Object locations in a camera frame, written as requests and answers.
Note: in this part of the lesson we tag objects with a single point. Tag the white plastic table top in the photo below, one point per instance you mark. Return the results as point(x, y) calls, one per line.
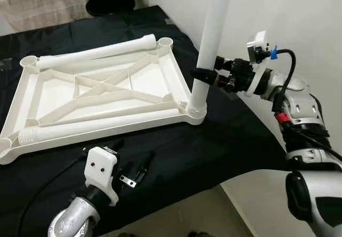
point(149, 82)

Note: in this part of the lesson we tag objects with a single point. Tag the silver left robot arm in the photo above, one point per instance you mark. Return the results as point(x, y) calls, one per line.
point(75, 215)

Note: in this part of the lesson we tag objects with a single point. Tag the black table cloth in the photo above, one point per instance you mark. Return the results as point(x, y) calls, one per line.
point(214, 141)

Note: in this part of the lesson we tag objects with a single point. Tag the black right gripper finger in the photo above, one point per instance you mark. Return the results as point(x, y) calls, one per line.
point(223, 63)
point(206, 78)

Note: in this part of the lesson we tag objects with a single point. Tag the beige cloth cover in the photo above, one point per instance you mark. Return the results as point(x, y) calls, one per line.
point(37, 10)

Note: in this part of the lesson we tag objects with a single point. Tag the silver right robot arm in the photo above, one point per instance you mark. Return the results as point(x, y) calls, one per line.
point(304, 135)

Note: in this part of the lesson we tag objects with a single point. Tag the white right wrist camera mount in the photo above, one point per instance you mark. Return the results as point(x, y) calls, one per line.
point(261, 47)

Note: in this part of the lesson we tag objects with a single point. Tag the tan rubber band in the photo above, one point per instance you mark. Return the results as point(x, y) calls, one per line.
point(215, 79)

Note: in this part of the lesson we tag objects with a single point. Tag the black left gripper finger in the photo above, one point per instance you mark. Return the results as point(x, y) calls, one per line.
point(116, 145)
point(145, 165)

